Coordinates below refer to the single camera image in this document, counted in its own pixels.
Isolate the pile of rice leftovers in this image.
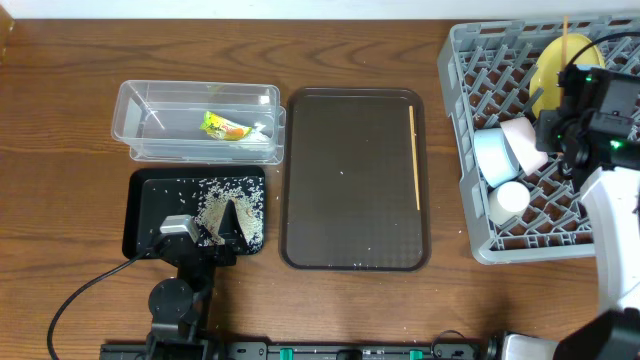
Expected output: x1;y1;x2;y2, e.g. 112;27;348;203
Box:
149;175;266;251

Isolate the green yellow snack wrapper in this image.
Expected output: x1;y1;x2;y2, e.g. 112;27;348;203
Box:
200;111;252;141

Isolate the black waste tray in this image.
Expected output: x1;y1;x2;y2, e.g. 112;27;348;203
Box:
122;166;266;258

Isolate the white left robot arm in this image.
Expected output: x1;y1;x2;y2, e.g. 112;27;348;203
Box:
144;200;248;360

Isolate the dark brown serving tray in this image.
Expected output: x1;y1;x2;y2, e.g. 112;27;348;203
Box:
279;87;431;272

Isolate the black rail at table edge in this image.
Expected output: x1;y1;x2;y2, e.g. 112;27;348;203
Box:
98;329;561;360

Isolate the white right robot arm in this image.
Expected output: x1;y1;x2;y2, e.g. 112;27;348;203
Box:
535;110;639;359

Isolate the white tissue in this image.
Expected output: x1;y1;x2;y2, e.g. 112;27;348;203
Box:
245;129;271;143

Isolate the white plastic cup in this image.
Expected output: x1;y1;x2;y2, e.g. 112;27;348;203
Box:
488;181;531;226

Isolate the blue plastic bowl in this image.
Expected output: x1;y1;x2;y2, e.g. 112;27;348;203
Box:
474;128;519;188

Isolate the clear plastic bin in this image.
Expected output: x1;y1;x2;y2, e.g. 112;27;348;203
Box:
111;80;286;165

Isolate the yellow plastic plate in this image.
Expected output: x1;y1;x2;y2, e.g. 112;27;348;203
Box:
529;34;605;118

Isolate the grey dishwasher rack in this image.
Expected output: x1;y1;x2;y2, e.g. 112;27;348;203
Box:
437;14;639;265

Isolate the white pink bowl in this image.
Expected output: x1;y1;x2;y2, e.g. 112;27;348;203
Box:
500;117;548;176

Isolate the wooden chopstick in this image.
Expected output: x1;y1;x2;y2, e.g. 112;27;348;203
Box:
559;15;569;103
408;105;421;211

